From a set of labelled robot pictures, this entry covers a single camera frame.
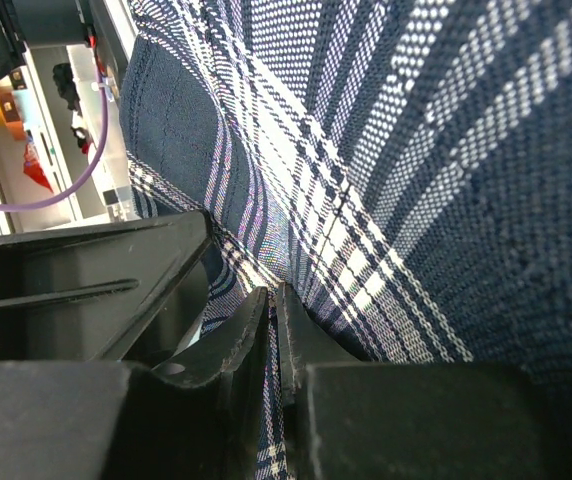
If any navy plaid skirt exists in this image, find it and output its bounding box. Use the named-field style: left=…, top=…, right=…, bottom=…
left=120, top=1, right=572, bottom=477

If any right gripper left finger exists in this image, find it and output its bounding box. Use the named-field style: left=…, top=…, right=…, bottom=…
left=153, top=287, right=269, bottom=479

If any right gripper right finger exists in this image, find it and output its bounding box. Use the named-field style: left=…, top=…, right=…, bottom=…
left=276, top=283, right=371, bottom=479

